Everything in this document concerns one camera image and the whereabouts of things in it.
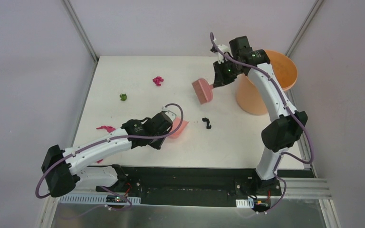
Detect pink hand brush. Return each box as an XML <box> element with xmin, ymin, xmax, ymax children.
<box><xmin>192</xmin><ymin>78</ymin><xmax>213</xmax><ymax>104</ymax></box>

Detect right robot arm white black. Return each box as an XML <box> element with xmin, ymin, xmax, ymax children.
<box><xmin>210</xmin><ymin>33</ymin><xmax>308</xmax><ymax>195</ymax></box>

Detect pink dustpan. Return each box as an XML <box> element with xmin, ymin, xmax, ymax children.
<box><xmin>168</xmin><ymin>117</ymin><xmax>189</xmax><ymax>139</ymax></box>

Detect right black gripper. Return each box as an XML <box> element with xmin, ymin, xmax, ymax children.
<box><xmin>213</xmin><ymin>58</ymin><xmax>243</xmax><ymax>88</ymax></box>

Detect magenta paper scrap top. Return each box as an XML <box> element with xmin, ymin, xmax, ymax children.
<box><xmin>152</xmin><ymin>76</ymin><xmax>164</xmax><ymax>86</ymax></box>

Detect aluminium frame rail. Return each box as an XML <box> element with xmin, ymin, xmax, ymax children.
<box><xmin>283</xmin><ymin>178</ymin><xmax>332</xmax><ymax>200</ymax></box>

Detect white cable duct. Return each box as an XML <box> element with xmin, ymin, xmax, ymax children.
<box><xmin>235</xmin><ymin>198</ymin><xmax>254</xmax><ymax>209</ymax></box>
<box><xmin>59</xmin><ymin>193</ymin><xmax>141</xmax><ymax>206</ymax></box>

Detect circuit board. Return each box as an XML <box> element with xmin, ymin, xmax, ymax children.
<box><xmin>106</xmin><ymin>195</ymin><xmax>127</xmax><ymax>203</ymax></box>
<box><xmin>252</xmin><ymin>200</ymin><xmax>271</xmax><ymax>213</ymax></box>

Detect right white cable duct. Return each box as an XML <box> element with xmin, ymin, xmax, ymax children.
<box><xmin>235</xmin><ymin>198</ymin><xmax>254</xmax><ymax>209</ymax></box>

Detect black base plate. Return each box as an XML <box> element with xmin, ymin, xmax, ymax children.
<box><xmin>86</xmin><ymin>166</ymin><xmax>316</xmax><ymax>208</ymax></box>

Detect left circuit board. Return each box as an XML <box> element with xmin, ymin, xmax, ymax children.
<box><xmin>106</xmin><ymin>195</ymin><xmax>127</xmax><ymax>203</ymax></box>

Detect orange plastic bucket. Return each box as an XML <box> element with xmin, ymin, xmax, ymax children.
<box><xmin>236</xmin><ymin>50</ymin><xmax>298</xmax><ymax>120</ymax></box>

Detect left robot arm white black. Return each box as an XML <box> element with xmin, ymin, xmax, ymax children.
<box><xmin>35</xmin><ymin>111</ymin><xmax>177</xmax><ymax>199</ymax></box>

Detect magenta paper scrap left edge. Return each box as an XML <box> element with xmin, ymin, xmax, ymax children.
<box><xmin>96</xmin><ymin>125</ymin><xmax>116</xmax><ymax>133</ymax></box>

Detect black paper scrap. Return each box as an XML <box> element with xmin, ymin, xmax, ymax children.
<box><xmin>202</xmin><ymin>117</ymin><xmax>212</xmax><ymax>129</ymax></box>

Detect right circuit board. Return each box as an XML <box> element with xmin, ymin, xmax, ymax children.
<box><xmin>252</xmin><ymin>200</ymin><xmax>271</xmax><ymax>213</ymax></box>

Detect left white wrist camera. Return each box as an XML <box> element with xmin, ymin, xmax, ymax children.
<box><xmin>162</xmin><ymin>106</ymin><xmax>175</xmax><ymax>118</ymax></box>

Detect left white cable duct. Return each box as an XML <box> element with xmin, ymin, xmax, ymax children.
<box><xmin>59</xmin><ymin>193</ymin><xmax>141</xmax><ymax>206</ymax></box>

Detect green paper scrap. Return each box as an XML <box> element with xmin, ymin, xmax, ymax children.
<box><xmin>119</xmin><ymin>94</ymin><xmax>127</xmax><ymax>101</ymax></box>

